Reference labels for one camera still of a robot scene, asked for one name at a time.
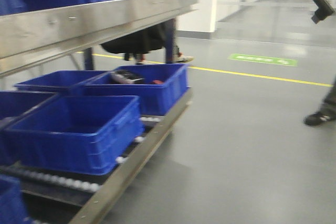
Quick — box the blue crate with items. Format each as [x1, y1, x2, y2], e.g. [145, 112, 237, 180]
[82, 63, 189, 115]

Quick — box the empty blue crate front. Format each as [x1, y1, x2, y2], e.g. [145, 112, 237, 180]
[5, 95, 144, 175]

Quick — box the white roller track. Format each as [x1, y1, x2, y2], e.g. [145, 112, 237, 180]
[7, 168, 102, 193]

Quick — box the person's black shoe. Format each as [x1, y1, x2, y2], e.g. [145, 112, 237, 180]
[303, 112, 335, 126]

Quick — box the stainless steel rack rail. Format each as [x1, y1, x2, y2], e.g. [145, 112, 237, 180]
[1, 0, 198, 77]

